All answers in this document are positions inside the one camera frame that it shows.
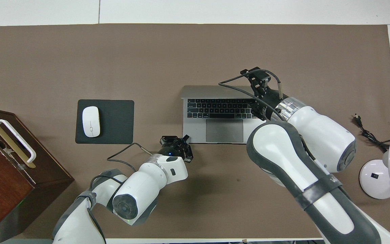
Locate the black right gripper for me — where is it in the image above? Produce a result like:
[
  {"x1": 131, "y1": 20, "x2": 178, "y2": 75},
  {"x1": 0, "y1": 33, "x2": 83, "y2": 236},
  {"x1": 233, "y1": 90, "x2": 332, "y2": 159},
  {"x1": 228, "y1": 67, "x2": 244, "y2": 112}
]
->
[{"x1": 240, "y1": 67, "x2": 283, "y2": 121}]

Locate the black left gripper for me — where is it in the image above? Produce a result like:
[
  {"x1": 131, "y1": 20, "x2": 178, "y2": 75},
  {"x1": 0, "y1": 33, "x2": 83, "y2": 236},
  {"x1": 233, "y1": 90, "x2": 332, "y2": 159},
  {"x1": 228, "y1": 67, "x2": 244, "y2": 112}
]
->
[{"x1": 158, "y1": 134, "x2": 194, "y2": 163}]

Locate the silver laptop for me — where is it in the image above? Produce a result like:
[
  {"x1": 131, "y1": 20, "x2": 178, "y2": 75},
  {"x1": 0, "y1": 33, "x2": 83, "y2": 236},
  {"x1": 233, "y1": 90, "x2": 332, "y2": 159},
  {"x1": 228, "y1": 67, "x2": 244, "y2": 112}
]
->
[{"x1": 181, "y1": 85, "x2": 267, "y2": 144}]

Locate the black mouse pad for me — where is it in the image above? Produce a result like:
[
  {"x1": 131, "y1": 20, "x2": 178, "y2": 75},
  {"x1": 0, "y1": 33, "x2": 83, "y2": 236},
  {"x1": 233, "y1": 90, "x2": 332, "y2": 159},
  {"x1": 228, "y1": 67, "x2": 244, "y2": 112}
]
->
[{"x1": 75, "y1": 99, "x2": 135, "y2": 144}]

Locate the brown table mat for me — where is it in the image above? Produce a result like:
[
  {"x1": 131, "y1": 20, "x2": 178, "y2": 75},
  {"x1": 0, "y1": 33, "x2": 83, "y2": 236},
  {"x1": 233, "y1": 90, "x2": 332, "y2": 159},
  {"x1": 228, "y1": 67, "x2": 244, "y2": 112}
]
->
[{"x1": 0, "y1": 23, "x2": 390, "y2": 240}]

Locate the white computer mouse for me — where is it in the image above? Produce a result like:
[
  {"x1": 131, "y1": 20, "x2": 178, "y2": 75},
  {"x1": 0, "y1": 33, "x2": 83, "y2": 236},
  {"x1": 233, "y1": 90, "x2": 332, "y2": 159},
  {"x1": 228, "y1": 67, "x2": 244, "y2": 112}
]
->
[{"x1": 82, "y1": 106, "x2": 101, "y2": 138}]

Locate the white desk lamp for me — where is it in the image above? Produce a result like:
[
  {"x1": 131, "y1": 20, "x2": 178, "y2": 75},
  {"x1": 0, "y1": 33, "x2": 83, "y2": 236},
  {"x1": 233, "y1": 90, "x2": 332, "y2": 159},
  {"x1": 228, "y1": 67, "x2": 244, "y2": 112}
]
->
[{"x1": 359, "y1": 140, "x2": 390, "y2": 200}]

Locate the dark wooden box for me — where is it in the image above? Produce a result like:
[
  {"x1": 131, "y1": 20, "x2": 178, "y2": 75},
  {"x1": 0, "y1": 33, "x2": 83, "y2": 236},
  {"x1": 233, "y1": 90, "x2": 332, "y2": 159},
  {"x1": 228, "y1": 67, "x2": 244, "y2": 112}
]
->
[{"x1": 0, "y1": 106, "x2": 75, "y2": 243}]

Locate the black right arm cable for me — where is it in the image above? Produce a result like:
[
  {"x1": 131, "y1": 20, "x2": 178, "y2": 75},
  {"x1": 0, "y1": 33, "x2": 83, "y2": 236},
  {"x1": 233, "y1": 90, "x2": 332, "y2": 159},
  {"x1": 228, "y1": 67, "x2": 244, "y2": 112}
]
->
[{"x1": 218, "y1": 69, "x2": 285, "y2": 121}]

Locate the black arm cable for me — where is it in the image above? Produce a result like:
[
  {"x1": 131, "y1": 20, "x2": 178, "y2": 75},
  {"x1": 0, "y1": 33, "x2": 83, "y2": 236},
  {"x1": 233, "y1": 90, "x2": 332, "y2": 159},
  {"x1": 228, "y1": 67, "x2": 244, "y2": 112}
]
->
[
  {"x1": 87, "y1": 142, "x2": 153, "y2": 244},
  {"x1": 218, "y1": 69, "x2": 285, "y2": 121}
]

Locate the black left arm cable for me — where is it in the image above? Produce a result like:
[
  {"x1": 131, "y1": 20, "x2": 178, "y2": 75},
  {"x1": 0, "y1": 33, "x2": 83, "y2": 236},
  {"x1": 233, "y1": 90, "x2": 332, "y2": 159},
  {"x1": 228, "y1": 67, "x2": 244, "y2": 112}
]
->
[{"x1": 87, "y1": 142, "x2": 153, "y2": 244}]

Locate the black lamp power cable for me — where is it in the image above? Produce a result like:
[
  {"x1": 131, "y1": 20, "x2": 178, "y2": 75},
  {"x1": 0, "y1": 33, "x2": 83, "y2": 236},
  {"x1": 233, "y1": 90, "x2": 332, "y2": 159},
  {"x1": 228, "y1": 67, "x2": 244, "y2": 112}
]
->
[{"x1": 352, "y1": 115, "x2": 390, "y2": 153}]

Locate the white box handle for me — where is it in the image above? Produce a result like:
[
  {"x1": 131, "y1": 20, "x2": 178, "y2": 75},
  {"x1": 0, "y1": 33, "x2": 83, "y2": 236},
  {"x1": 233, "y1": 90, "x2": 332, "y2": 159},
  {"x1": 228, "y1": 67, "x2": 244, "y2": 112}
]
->
[{"x1": 0, "y1": 119, "x2": 37, "y2": 163}]

